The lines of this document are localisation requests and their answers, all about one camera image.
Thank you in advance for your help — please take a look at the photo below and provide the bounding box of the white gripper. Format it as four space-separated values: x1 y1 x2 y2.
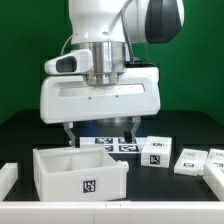
40 67 160 147

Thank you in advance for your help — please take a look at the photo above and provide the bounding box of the white cabinet top block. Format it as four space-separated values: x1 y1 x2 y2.
141 136 172 168

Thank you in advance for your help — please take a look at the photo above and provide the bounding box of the white cabinet body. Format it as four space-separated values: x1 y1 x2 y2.
33 147 129 202

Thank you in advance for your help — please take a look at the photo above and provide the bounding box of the white door panel with peg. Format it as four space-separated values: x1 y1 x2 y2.
206 148 224 171

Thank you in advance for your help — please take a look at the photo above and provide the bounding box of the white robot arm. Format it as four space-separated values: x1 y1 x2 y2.
40 0 184 147

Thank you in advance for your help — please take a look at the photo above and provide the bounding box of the white marker base sheet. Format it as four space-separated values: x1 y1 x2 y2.
80 137 146 154

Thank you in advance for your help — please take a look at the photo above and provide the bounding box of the white door panel right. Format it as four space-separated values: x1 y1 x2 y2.
174 148 208 176

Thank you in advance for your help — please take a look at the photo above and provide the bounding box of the white left fence block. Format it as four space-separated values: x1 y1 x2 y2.
0 163 18 202

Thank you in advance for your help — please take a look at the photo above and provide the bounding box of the white fence block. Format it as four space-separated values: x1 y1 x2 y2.
203 164 224 201
0 163 18 202

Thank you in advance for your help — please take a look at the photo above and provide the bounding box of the white right fence block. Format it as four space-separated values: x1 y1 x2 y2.
203 164 224 201

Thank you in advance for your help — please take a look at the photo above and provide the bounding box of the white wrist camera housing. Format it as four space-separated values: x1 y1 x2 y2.
44 49 93 75

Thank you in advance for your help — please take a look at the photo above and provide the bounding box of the white front fence rail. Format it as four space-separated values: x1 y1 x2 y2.
0 202 224 224

